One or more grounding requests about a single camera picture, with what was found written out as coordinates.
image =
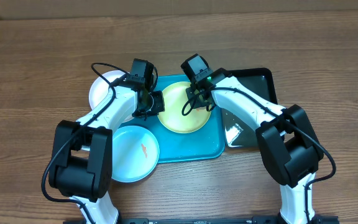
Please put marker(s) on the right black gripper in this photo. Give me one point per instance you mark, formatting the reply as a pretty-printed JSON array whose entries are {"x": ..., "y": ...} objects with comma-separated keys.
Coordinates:
[{"x": 194, "y": 95}]

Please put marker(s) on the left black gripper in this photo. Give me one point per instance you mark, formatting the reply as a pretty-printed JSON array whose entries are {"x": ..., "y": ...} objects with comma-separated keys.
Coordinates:
[{"x": 158, "y": 106}]

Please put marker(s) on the yellow green plate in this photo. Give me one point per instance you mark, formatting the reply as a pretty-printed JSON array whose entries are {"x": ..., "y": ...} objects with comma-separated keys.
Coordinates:
[{"x": 175, "y": 97}]

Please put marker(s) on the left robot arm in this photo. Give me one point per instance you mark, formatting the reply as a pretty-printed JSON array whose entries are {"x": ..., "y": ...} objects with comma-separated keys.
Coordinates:
[{"x": 81, "y": 163}]

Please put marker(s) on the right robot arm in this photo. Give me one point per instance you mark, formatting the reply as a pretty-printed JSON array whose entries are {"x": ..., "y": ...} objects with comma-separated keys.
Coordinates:
[{"x": 286, "y": 139}]

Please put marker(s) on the teal plastic tray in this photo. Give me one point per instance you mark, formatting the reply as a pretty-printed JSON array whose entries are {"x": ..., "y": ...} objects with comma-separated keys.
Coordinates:
[{"x": 205, "y": 143}]

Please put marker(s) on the black water tray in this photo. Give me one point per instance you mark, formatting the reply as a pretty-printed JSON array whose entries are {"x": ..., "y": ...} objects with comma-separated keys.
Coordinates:
[{"x": 260, "y": 81}]

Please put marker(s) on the light blue plate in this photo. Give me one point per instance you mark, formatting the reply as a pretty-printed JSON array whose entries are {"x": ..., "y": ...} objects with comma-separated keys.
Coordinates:
[{"x": 135, "y": 154}]

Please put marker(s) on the white pink plate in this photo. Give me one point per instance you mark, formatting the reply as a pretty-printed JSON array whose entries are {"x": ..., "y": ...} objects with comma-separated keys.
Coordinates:
[{"x": 99, "y": 90}]

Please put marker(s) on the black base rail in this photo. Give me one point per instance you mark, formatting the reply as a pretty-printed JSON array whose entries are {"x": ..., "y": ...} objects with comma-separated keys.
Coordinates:
[{"x": 254, "y": 220}]

